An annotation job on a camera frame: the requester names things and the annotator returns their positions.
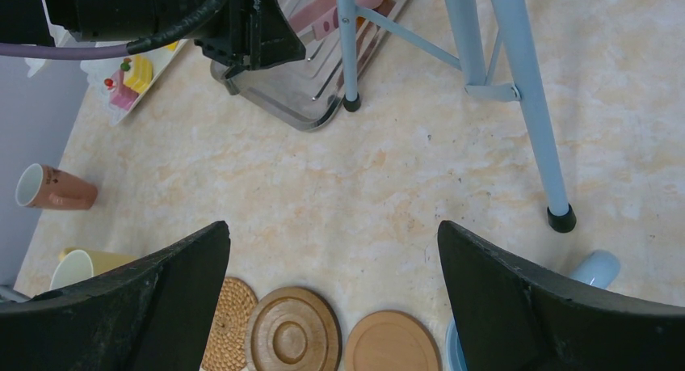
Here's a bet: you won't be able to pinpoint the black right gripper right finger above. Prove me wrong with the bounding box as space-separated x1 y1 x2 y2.
437 221 684 370

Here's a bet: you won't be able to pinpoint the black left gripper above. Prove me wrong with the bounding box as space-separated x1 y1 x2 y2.
193 0 306 76

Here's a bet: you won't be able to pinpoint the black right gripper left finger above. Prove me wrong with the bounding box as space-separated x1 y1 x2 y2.
1 221 230 370

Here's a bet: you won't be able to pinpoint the pink cat-paw tongs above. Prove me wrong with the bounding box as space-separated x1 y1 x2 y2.
288 0 383 44

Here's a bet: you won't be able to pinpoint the yellow square cake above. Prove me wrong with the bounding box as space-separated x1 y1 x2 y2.
120 55 153 95

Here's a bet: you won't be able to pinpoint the pink cake slice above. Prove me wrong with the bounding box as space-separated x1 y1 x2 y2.
104 70 139 111

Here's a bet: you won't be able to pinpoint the yellow cake wedge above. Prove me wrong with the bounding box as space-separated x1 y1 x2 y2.
165 40 179 52

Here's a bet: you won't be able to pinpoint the woven rattan coaster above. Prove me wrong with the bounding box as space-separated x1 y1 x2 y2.
201 277 258 370

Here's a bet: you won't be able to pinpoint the metal serving tray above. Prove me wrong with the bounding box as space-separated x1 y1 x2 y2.
210 0 409 132

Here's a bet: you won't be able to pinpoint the yellow transparent cup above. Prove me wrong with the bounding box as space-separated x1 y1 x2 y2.
49 247 137 290

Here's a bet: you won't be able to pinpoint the light blue mug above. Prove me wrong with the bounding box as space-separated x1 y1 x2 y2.
445 250 621 371

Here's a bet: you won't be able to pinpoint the light wooden round coaster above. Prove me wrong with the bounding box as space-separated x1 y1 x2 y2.
344 310 443 370

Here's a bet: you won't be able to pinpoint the dark wooden round coaster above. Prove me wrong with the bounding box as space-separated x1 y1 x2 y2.
245 286 342 371

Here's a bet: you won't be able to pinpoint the white three-tier dessert stand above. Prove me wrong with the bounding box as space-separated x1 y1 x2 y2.
24 20 188 126

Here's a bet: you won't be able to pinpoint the pink mug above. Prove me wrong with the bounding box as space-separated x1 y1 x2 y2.
15 163 99 210

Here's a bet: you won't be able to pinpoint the light blue tripod stand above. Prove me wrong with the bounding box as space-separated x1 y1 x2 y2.
334 0 577 233

